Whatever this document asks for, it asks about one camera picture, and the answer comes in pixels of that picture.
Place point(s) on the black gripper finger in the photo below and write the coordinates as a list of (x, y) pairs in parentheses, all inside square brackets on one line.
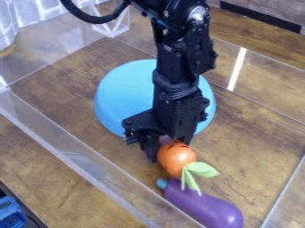
[(184, 139), (148, 144)]

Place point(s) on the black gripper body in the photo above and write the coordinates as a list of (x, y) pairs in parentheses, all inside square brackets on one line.
[(172, 117)]

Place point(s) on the orange toy carrot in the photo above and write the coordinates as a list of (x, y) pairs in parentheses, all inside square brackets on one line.
[(178, 160)]

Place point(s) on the purple toy eggplant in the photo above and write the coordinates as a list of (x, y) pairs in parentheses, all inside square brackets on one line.
[(213, 212)]

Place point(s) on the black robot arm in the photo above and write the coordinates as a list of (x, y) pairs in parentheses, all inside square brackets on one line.
[(180, 29)]

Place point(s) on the blue upside-down bowl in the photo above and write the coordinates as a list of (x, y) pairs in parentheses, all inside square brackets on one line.
[(124, 94)]

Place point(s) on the blue object at corner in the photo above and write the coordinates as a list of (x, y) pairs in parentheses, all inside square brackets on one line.
[(12, 216)]

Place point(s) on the white brick-pattern curtain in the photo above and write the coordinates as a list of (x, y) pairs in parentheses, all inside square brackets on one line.
[(21, 13)]

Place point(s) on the clear acrylic enclosure wall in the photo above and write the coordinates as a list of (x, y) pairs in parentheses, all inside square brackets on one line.
[(81, 178)]

